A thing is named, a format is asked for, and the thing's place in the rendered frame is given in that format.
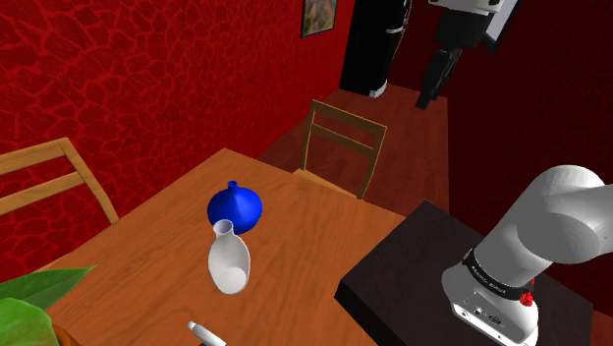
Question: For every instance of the tall black white-banded object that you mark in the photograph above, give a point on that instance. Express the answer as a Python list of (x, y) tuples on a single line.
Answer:
[(371, 43)]

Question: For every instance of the wooden table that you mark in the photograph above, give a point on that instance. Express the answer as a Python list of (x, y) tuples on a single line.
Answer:
[(297, 259)]

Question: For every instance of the brown wooden chair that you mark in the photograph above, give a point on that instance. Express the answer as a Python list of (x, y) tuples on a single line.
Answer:
[(345, 139)]

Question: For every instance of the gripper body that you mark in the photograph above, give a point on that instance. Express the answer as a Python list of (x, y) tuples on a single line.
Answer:
[(460, 28)]

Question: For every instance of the white grey pen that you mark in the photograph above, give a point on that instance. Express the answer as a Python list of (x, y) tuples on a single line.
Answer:
[(205, 334)]

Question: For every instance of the framed wall picture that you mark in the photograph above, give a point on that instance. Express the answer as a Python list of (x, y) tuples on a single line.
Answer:
[(318, 17)]

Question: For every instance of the blue round vase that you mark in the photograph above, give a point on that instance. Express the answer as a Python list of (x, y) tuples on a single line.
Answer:
[(239, 206)]

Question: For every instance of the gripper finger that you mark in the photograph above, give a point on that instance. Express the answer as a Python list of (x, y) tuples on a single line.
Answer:
[(441, 72)]

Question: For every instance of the black framed white panel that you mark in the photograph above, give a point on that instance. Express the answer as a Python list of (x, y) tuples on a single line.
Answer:
[(502, 25)]

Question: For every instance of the green potted plant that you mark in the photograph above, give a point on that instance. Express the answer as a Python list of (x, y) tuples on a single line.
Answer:
[(24, 311)]

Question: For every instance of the light wooden chair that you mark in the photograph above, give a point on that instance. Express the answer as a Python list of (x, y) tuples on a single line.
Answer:
[(43, 187)]

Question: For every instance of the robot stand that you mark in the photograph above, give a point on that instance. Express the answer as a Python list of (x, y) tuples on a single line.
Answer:
[(407, 282)]

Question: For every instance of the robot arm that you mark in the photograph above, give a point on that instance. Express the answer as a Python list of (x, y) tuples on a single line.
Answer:
[(551, 220)]

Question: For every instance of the white vase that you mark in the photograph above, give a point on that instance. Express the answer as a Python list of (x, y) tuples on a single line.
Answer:
[(229, 261)]

